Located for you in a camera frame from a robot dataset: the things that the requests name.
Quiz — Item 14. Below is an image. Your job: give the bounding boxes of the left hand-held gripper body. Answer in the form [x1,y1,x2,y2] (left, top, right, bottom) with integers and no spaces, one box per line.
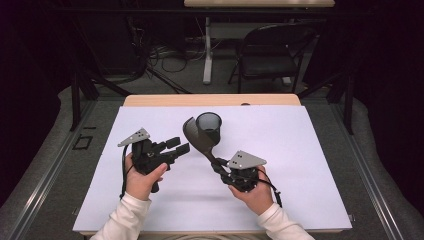
[117,127,178,194]

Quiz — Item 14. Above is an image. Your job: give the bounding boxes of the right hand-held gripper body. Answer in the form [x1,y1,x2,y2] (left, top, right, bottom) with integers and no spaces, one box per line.
[219,150,268,193]

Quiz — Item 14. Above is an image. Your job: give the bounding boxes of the black spatula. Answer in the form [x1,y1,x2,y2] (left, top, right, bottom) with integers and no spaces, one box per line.
[182,116,222,166]

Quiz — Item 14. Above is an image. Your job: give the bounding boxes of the black mesh pen holder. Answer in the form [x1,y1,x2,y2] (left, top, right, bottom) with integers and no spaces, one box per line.
[195,111,223,146]

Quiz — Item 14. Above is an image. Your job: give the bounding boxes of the person's left hand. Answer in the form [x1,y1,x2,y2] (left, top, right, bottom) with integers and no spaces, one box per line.
[124,153,169,201]

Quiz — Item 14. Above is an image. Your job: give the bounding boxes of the person's right hand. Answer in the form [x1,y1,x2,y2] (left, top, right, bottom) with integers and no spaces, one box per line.
[228,165,274,216]

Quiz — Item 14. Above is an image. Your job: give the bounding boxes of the white table mat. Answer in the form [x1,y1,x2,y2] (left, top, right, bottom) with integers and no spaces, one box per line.
[72,105,353,233]

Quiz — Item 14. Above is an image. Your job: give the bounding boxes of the black folding chair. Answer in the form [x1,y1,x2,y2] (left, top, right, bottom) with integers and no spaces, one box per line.
[227,23,318,94]

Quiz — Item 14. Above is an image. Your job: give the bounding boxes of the white-legged desk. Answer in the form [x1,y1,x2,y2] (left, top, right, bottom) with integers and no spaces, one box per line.
[183,0,336,86]

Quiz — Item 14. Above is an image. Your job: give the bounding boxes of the left hand-held gripper cable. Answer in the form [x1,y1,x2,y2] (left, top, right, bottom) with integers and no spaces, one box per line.
[119,145,134,200]

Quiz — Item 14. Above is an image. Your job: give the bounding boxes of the hand-held gripper cable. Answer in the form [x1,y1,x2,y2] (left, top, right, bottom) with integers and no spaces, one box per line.
[258,178,284,208]
[119,145,134,200]

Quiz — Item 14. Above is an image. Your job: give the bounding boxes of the right hand-held gripper cable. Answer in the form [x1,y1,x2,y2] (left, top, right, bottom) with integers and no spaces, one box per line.
[258,178,284,208]

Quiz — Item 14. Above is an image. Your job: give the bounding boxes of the bundle of floor cables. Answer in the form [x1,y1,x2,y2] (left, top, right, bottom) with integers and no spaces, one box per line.
[126,16,208,94]

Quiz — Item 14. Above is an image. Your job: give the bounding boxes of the black metal frame stand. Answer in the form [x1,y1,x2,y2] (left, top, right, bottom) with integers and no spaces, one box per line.
[297,71,354,136]
[69,71,133,132]

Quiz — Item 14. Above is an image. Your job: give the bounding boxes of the aluminium floor rail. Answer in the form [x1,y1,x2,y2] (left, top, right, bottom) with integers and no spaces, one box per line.
[328,99,406,240]
[4,99,98,240]

